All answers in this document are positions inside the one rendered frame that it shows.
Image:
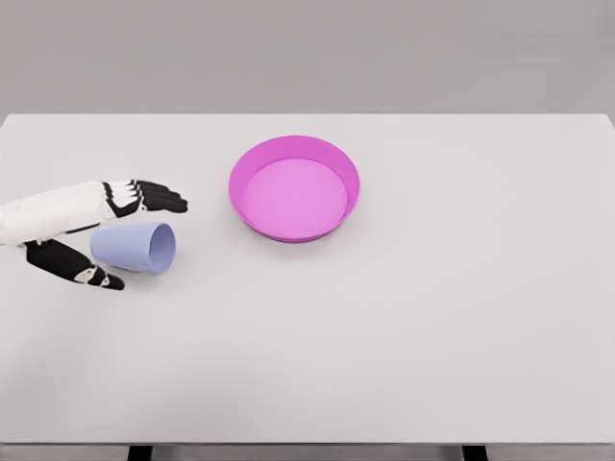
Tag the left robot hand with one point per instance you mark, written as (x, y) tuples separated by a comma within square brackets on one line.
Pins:
[(62, 206)]

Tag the lavender blue cup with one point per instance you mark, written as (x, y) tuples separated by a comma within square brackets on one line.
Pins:
[(130, 247)]

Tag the pink round plate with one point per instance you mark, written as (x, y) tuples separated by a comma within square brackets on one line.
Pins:
[(294, 192)]

